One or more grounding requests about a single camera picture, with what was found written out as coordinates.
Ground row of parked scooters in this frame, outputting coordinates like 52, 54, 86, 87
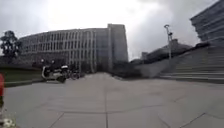
39, 59, 85, 84

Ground large curved grey building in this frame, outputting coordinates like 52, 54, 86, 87
14, 23, 129, 73

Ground dark hedge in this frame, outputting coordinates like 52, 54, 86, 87
109, 61, 142, 80

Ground grey paved plaza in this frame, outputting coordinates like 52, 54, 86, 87
0, 71, 224, 128

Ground low building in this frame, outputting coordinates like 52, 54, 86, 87
129, 38, 195, 65

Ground striped grey building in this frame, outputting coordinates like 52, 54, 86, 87
189, 0, 224, 46

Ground lamp pole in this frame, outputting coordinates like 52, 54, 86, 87
163, 23, 175, 63

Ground dark leafy tree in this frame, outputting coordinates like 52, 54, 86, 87
0, 30, 23, 65

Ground robot's own part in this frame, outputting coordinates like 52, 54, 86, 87
0, 73, 6, 108

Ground grass strip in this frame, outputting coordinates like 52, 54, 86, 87
0, 68, 43, 84

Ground wide grey outdoor stairs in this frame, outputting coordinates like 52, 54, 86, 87
159, 44, 224, 84

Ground grey kerb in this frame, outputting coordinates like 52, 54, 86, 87
0, 79, 43, 89

